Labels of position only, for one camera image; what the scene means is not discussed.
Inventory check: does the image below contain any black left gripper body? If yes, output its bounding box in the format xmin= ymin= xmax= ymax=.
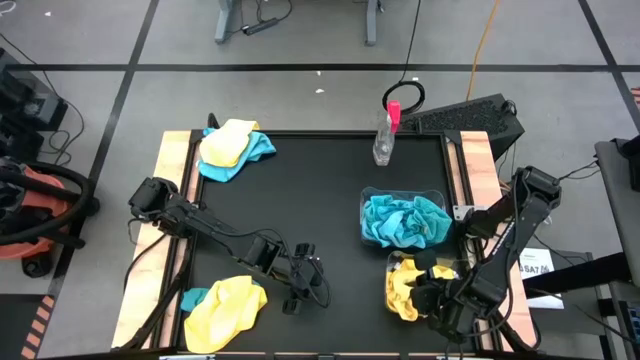
xmin=291 ymin=255 xmax=325 ymax=300

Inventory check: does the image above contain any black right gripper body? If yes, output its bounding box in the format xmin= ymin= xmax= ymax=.
xmin=409 ymin=274 xmax=484 ymax=322

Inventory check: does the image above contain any clear plastic basket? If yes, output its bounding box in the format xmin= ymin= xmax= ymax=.
xmin=383 ymin=250 xmax=460 ymax=324
xmin=358 ymin=186 xmax=455 ymax=250

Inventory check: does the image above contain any yellow fluffy microfiber towel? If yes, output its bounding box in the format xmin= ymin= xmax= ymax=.
xmin=385 ymin=257 xmax=424 ymax=323

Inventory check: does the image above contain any white paper sheet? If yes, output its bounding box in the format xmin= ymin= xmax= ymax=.
xmin=517 ymin=247 xmax=565 ymax=311

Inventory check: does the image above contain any clear spray bottle red trigger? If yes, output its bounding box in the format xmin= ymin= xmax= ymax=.
xmin=372 ymin=99 xmax=403 ymax=167

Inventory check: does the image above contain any black desk crossbar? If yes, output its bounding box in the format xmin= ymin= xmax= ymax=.
xmin=522 ymin=251 xmax=635 ymax=297

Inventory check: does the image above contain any black computer case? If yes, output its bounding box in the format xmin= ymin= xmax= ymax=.
xmin=397 ymin=93 xmax=526 ymax=162

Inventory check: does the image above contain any grey side table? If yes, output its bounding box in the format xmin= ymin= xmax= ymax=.
xmin=593 ymin=139 xmax=640 ymax=289

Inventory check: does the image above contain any black power strip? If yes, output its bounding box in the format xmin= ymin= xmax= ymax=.
xmin=241 ymin=16 xmax=280 ymax=37

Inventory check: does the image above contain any black object on side table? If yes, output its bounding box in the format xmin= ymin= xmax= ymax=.
xmin=614 ymin=135 xmax=640 ymax=192

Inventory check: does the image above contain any grey desk leg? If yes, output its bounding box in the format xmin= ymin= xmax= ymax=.
xmin=213 ymin=0 xmax=237 ymax=46
xmin=363 ymin=0 xmax=378 ymax=47

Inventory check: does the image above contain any orange vacuum cleaner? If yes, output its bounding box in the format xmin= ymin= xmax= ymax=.
xmin=0 ymin=155 xmax=101 ymax=279

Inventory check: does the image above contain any black orange striped floor mat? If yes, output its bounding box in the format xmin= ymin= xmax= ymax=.
xmin=0 ymin=293 xmax=57 ymax=360

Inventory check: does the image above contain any black equipment box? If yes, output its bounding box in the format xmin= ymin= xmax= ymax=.
xmin=0 ymin=48 xmax=70 ymax=162

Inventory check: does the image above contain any black cable sleeve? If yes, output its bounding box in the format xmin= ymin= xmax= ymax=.
xmin=497 ymin=317 xmax=541 ymax=354
xmin=119 ymin=234 xmax=197 ymax=352

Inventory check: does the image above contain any black cable with coil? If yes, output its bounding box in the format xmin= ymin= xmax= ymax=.
xmin=381 ymin=0 xmax=427 ymax=116

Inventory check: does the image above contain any yellow hanging cable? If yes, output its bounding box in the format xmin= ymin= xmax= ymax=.
xmin=465 ymin=0 xmax=502 ymax=101

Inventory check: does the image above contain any black vacuum hose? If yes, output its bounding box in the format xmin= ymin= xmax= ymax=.
xmin=0 ymin=158 xmax=97 ymax=247

